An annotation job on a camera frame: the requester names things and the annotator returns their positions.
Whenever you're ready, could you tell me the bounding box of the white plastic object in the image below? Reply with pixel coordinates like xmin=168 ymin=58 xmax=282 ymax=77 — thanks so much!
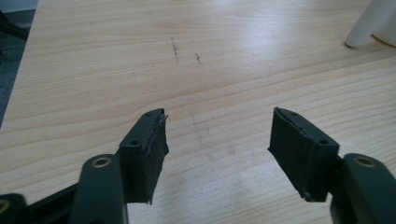
xmin=345 ymin=0 xmax=396 ymax=49

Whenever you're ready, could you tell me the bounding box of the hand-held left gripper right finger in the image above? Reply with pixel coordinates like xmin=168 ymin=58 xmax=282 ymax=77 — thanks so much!
xmin=267 ymin=106 xmax=341 ymax=203

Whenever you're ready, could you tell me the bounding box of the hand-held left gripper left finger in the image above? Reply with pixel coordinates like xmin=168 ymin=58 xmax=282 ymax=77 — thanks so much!
xmin=119 ymin=107 xmax=170 ymax=205

